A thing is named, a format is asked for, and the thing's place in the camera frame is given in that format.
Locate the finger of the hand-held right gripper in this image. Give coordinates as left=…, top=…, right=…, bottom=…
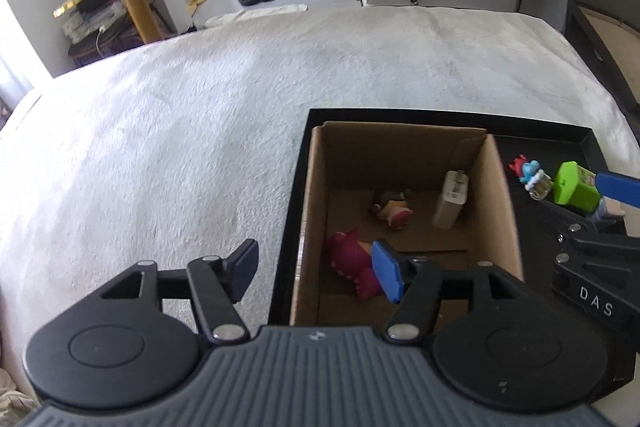
left=595, top=171, right=640, bottom=210
left=552, top=207, right=640, bottom=268

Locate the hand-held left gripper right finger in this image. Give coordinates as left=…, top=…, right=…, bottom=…
left=372, top=239, right=526, bottom=343

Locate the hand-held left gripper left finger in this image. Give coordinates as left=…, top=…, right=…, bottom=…
left=100, top=238, right=260, bottom=344

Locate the small purple container white lid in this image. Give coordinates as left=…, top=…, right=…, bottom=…
left=592, top=199, right=626, bottom=228

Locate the pink dinosaur toy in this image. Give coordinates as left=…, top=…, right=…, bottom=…
left=324, top=229, right=386, bottom=300

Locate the green plastic container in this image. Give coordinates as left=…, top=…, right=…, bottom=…
left=552, top=161, right=601, bottom=206

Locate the black tray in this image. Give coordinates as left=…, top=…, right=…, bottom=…
left=267, top=108, right=640, bottom=403

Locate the brown puppy figurine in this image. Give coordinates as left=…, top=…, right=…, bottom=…
left=371, top=189, right=415, bottom=228

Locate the small blue figurine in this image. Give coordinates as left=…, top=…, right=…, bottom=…
left=509, top=154, right=553, bottom=200

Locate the white charger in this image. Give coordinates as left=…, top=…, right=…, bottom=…
left=432, top=169, right=471, bottom=230

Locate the brown cardboard box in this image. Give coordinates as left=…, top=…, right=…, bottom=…
left=289, top=121, right=525, bottom=327

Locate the white floor mat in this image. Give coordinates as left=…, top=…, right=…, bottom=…
left=204, top=3, right=308, bottom=28

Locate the dark round stool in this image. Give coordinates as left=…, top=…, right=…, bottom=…
left=67, top=32, right=151, bottom=68

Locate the pale green pillow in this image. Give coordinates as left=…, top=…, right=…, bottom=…
left=0, top=367, right=41, bottom=427

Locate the white power strip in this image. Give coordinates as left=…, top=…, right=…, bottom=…
left=62, top=7, right=123, bottom=42

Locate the dark storage frame brown board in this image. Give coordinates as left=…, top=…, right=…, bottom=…
left=570, top=0, right=640, bottom=108

